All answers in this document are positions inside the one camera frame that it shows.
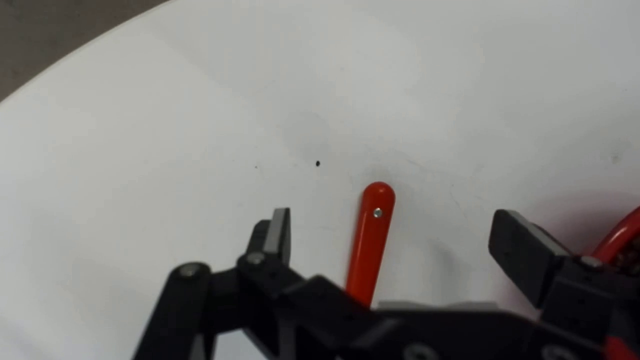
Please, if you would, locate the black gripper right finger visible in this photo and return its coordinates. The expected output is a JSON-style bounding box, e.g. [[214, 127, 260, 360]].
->
[[488, 207, 640, 360]]

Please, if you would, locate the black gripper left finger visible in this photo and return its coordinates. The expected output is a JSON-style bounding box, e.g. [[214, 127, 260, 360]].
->
[[131, 205, 321, 360]]

